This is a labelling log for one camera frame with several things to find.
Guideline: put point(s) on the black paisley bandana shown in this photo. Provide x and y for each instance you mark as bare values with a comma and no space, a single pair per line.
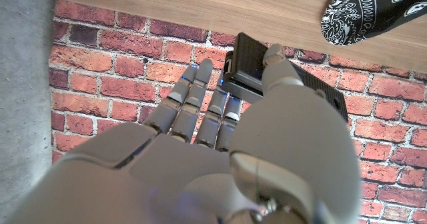
367,10

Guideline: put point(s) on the black stapler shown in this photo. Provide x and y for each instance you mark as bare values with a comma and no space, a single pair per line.
248,60

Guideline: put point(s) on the red brick printed backdrop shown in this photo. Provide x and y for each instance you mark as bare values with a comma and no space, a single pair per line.
100,67

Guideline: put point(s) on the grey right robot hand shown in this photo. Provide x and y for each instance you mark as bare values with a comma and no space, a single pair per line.
200,177

